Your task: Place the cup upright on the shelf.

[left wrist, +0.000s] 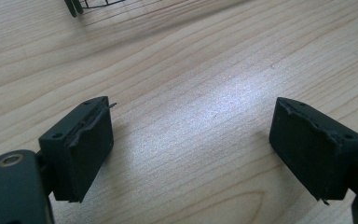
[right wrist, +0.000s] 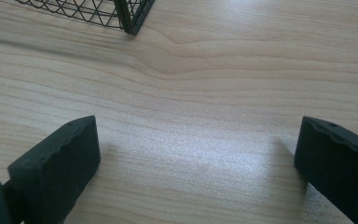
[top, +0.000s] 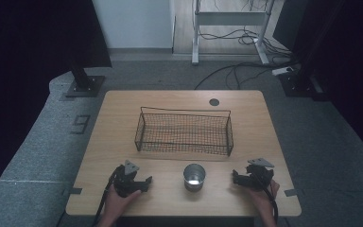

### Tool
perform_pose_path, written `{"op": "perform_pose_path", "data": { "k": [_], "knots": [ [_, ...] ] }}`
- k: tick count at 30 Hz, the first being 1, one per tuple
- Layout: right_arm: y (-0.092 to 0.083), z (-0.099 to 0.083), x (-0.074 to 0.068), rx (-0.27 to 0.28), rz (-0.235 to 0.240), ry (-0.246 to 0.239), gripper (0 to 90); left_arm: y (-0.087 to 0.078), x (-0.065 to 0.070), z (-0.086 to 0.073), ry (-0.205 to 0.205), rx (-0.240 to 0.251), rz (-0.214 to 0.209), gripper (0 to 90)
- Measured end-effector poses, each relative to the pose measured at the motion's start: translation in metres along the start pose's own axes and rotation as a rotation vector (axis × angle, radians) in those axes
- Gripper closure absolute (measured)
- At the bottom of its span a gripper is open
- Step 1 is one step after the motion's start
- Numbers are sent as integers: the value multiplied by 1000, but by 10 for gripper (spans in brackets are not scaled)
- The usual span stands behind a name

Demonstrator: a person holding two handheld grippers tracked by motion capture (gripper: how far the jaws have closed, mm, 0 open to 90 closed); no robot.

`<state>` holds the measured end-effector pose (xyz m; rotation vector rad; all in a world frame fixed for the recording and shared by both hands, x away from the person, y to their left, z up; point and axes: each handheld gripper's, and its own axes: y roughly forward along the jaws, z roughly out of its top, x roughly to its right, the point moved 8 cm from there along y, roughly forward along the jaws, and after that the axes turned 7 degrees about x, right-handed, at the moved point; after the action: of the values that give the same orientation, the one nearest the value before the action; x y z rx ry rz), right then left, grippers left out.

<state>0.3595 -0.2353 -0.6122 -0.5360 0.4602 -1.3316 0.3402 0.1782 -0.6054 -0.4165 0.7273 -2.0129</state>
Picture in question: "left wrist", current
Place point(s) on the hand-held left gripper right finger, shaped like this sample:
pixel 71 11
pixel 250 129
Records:
pixel 310 155

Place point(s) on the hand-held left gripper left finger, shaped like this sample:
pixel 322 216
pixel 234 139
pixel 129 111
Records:
pixel 84 155

